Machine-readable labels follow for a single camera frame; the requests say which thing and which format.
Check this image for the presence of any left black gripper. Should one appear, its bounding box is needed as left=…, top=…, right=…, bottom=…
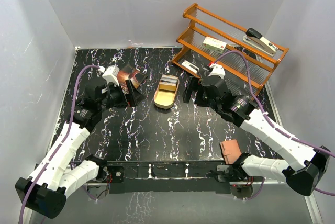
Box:
left=98, top=79, right=145, bottom=111

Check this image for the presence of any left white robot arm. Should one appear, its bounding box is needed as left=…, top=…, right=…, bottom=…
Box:
left=15, top=79, right=144, bottom=219

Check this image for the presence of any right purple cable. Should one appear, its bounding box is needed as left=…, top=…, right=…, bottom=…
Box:
left=213, top=50, right=335, bottom=197

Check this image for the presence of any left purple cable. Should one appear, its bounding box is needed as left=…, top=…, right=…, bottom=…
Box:
left=18, top=65, right=106, bottom=224

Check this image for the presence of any small white black device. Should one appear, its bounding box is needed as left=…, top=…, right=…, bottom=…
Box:
left=182, top=60, right=200, bottom=74

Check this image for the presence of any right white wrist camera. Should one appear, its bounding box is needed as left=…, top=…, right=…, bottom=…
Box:
left=208, top=63, right=225, bottom=79

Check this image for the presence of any pink leather card holder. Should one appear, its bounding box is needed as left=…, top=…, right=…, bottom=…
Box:
left=220, top=139, right=241, bottom=165

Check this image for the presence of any dark paperback book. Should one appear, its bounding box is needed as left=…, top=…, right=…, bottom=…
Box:
left=117, top=64, right=147, bottom=94

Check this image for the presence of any white staples box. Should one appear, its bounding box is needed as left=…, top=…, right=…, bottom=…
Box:
left=202, top=37, right=227, bottom=54

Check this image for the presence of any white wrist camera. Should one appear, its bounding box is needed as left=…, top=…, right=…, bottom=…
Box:
left=102, top=65, right=120, bottom=87
left=208, top=63, right=225, bottom=79

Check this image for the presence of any purple cable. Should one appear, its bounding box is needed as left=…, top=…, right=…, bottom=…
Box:
left=18, top=65, right=106, bottom=224
left=213, top=50, right=335, bottom=197

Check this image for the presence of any orange wooden shelf rack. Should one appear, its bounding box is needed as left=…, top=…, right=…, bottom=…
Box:
left=172, top=3, right=289, bottom=94

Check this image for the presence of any beige oval card tray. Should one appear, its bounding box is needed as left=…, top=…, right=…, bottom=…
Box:
left=153, top=81, right=180, bottom=109

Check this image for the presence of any black front mounting rail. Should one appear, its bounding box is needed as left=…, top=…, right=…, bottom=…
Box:
left=86, top=160, right=265, bottom=196

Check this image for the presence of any black beige stapler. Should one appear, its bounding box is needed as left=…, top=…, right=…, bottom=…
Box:
left=242, top=28, right=278, bottom=57

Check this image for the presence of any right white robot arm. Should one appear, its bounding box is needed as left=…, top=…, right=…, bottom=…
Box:
left=183, top=75, right=330, bottom=196

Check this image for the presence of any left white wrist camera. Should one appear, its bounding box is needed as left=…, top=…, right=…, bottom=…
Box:
left=102, top=65, right=120, bottom=87

